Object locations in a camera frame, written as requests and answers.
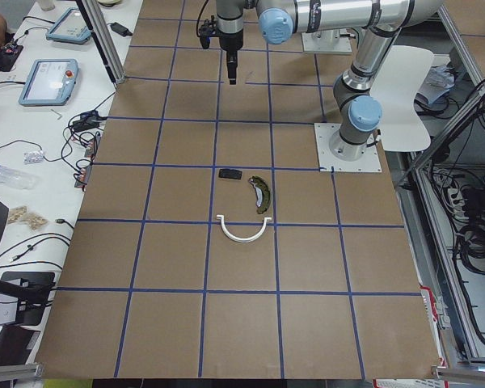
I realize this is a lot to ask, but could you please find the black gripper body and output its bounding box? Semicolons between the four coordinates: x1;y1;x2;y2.
218;30;243;58

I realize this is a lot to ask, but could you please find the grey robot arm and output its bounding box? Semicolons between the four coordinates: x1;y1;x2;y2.
196;0;442;161

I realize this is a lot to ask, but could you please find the black brake pad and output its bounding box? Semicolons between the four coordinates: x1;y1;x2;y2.
218;168;243;180

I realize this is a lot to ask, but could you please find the black power adapter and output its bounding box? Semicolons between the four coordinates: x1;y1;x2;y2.
109;22;133;37

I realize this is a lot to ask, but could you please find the olive brake shoe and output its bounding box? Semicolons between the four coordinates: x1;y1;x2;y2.
248;175;271;214

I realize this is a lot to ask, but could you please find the teach pendant far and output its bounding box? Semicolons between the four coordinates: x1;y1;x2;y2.
45;8;91;44

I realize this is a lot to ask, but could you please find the teach pendant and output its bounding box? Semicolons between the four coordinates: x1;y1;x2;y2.
19;59;79;107
45;8;91;44

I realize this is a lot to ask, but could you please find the white plastic chair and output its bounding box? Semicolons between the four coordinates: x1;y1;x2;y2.
370;45;434;152

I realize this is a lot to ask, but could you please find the teach pendant near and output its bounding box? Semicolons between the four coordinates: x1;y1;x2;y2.
19;59;79;107

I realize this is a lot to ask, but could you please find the plastic water bottle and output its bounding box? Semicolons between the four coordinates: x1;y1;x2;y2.
0;165;39;189

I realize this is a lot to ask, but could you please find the bag of wooden pieces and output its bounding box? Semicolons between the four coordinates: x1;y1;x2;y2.
6;206;49;230

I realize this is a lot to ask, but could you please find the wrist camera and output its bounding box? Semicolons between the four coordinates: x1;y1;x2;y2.
198;15;218;49

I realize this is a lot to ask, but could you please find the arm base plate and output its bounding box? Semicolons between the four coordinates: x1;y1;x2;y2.
302;29;352;55
314;123;382;173

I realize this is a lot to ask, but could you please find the aluminium frame post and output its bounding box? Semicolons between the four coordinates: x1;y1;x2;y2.
76;0;125;85

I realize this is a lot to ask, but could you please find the white curved plastic bracket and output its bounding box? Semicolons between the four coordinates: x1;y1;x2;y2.
216;214;273;243

